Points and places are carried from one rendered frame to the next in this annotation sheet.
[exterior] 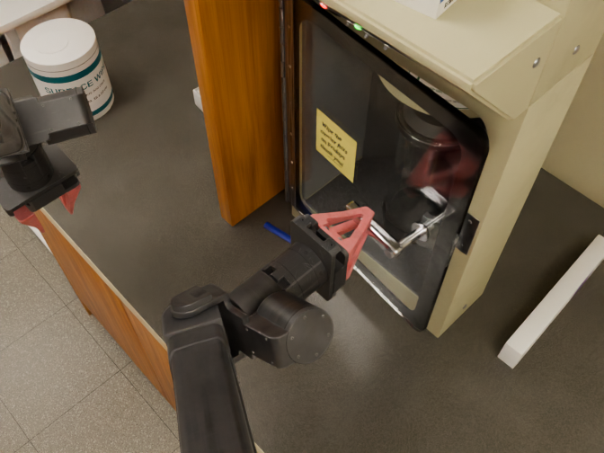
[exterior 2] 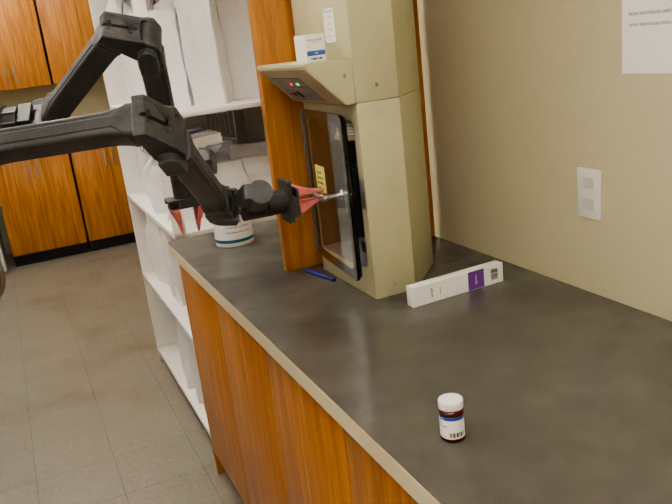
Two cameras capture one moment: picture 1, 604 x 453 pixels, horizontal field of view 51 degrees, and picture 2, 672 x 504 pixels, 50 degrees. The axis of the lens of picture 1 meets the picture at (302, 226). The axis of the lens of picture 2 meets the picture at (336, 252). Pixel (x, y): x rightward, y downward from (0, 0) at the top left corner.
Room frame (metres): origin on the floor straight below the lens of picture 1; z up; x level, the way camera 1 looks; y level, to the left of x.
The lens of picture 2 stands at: (-1.16, -0.71, 1.56)
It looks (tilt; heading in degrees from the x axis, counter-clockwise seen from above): 16 degrees down; 21
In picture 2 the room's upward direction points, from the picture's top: 7 degrees counter-clockwise
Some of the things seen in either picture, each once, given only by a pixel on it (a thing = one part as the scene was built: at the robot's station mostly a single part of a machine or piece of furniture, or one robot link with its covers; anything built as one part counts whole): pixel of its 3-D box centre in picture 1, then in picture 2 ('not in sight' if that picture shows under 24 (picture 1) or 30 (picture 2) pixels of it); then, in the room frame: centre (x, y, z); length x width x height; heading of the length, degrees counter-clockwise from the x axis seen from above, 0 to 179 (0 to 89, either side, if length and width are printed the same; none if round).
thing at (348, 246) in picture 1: (341, 238); (304, 198); (0.42, -0.05, 1.20); 0.09 x 0.07 x 0.07; 133
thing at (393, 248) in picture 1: (385, 223); (327, 194); (0.44, -0.10, 1.20); 0.10 x 0.05 x 0.03; 38
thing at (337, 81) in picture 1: (362, 179); (329, 191); (0.52, -0.08, 1.19); 0.30 x 0.01 x 0.40; 38
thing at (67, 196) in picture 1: (50, 196); (191, 214); (0.53, 0.34, 1.14); 0.07 x 0.07 x 0.09; 43
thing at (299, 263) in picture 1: (297, 271); (277, 202); (0.37, 0.00, 1.20); 0.07 x 0.07 x 0.10; 43
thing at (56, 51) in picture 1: (69, 72); (231, 220); (0.92, 0.43, 1.02); 0.13 x 0.13 x 0.15
